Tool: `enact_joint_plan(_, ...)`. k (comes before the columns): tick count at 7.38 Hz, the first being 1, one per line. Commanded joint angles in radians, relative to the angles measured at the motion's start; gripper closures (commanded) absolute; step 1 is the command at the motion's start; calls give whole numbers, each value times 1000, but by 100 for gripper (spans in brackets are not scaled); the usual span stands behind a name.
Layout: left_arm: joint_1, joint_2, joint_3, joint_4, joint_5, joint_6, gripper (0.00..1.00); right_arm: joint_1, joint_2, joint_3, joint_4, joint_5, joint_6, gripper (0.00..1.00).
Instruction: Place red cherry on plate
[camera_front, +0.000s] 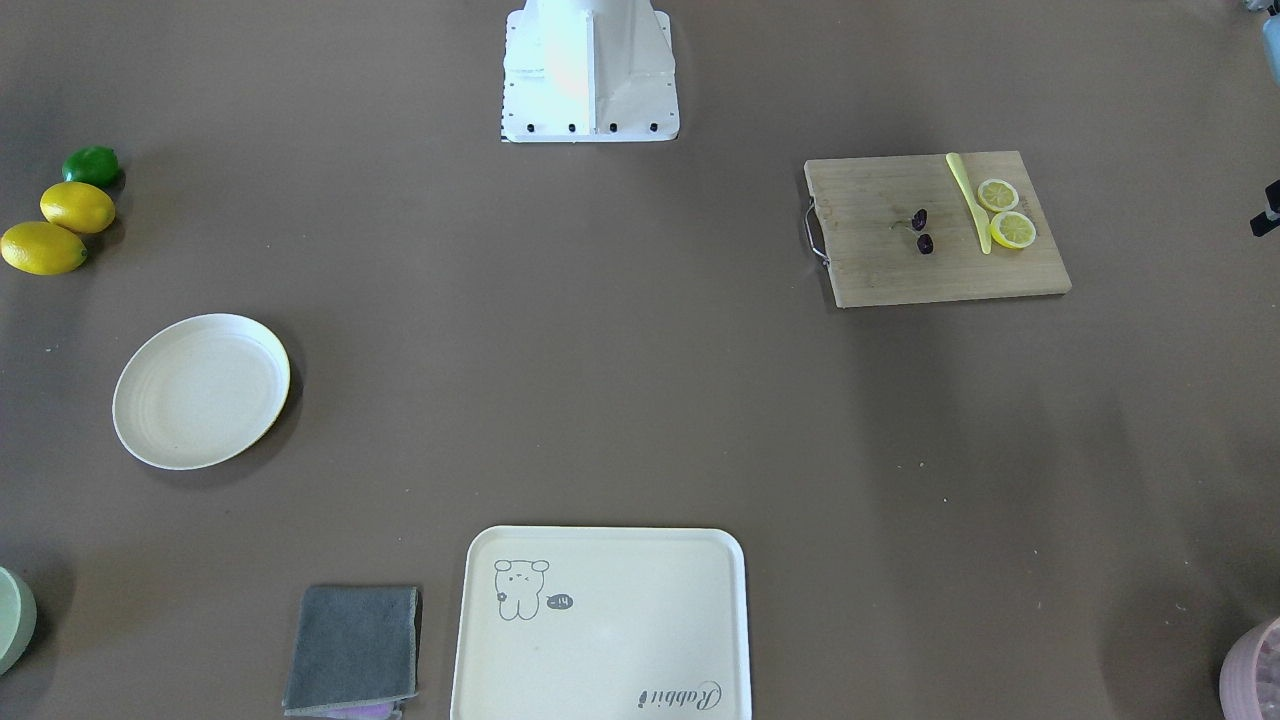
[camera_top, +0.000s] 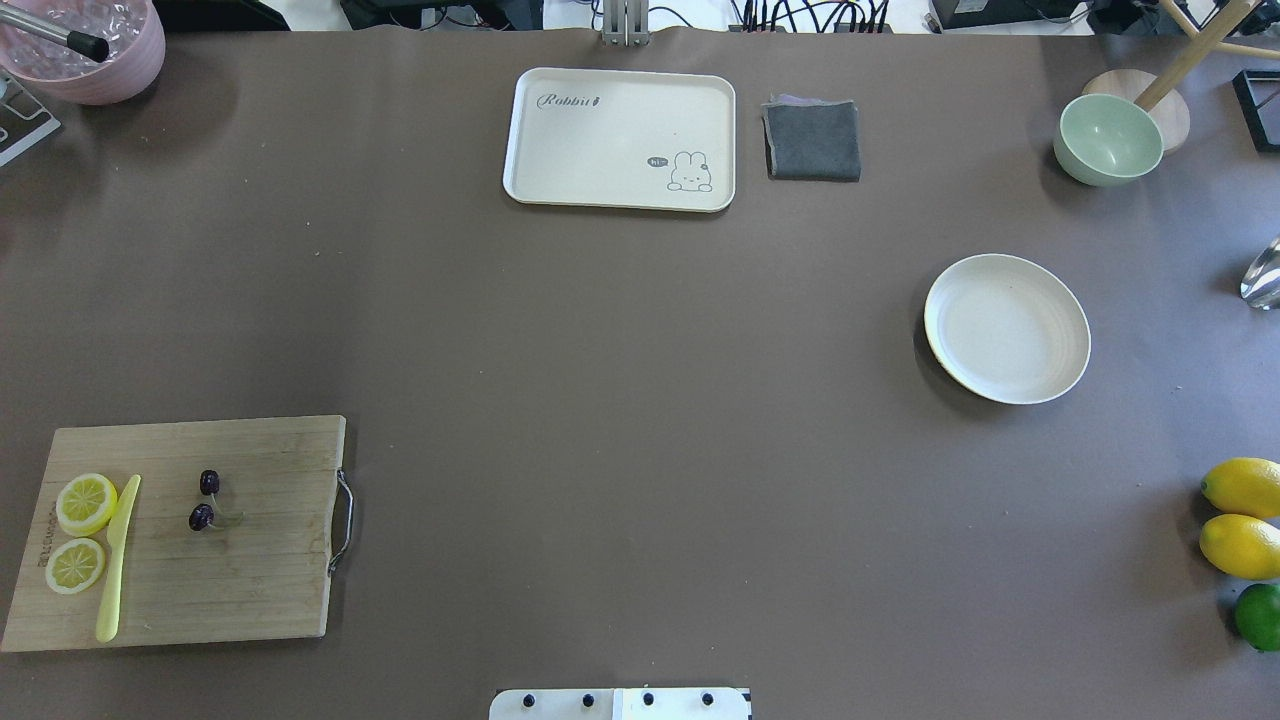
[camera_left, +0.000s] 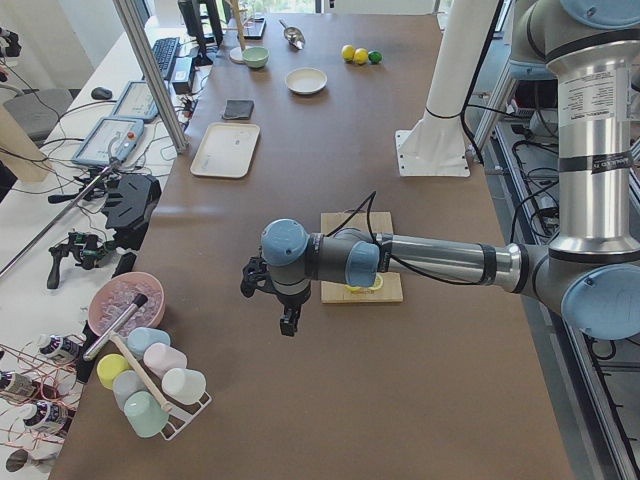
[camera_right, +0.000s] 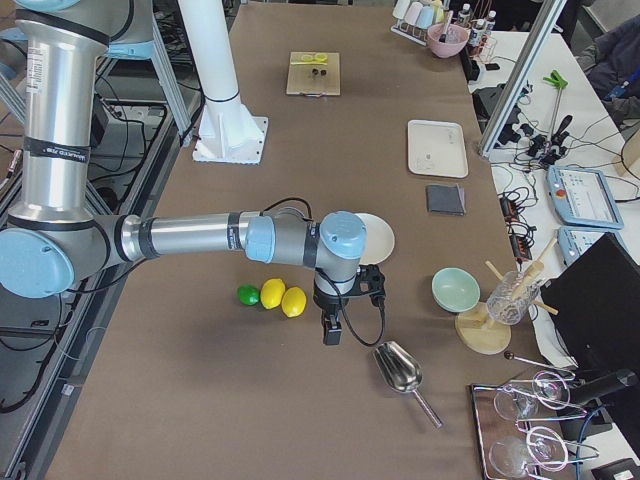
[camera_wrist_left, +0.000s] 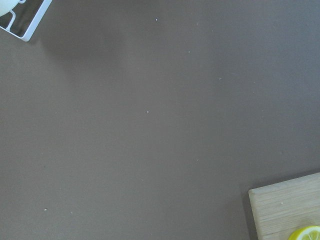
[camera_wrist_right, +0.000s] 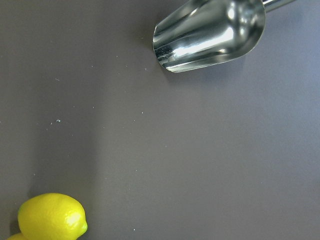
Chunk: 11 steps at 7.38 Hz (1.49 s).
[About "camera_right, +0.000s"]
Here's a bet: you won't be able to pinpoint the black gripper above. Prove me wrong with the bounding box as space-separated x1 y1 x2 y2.
313 264 386 346

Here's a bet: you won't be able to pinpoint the cream rabbit tray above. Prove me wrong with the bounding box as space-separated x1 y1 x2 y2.
407 119 469 178

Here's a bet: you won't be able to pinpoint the wine glass rack tray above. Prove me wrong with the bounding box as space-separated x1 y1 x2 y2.
469 370 599 479

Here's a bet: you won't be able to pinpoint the yellow lemon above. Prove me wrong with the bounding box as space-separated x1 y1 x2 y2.
281 287 307 318
260 278 286 310

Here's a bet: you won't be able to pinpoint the metal scoop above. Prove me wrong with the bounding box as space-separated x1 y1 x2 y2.
373 341 443 429

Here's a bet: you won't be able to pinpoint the green lime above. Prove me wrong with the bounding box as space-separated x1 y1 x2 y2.
236 285 260 306

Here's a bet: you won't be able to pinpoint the white round plate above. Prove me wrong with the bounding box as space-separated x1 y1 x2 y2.
357 212 395 265

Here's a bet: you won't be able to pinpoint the mint green bowl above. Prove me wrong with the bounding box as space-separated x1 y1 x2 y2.
431 267 480 313

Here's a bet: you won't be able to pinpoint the wooden cup rack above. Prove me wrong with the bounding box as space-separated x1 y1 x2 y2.
455 237 559 355

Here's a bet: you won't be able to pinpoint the grey folded cloth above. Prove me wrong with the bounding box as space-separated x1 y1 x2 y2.
426 184 466 216

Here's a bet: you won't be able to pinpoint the long bar spoon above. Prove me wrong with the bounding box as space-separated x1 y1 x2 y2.
503 350 572 372

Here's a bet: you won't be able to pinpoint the blue teach pendant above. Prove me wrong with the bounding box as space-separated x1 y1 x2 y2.
547 165 624 230
557 226 606 266

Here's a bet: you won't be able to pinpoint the black monitor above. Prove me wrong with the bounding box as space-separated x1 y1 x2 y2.
538 232 640 376

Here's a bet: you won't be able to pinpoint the yellow plastic knife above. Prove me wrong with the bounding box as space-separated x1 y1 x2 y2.
289 57 328 66

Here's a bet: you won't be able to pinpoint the pink bowl with ice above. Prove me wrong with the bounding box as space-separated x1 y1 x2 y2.
427 24 470 59

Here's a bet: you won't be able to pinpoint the pastel cups rack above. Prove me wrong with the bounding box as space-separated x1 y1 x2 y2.
390 0 450 45

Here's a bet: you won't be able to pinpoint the small bottles in rack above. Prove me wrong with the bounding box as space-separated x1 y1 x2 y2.
455 1 496 63

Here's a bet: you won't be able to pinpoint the green grabber tool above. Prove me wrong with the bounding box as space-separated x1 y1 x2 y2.
543 70 568 142

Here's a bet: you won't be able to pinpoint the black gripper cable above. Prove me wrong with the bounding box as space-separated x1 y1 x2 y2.
335 292 387 348

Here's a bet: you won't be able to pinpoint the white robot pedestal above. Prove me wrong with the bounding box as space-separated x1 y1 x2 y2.
179 0 268 165

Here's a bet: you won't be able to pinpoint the aluminium frame post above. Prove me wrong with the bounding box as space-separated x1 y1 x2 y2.
478 0 566 160

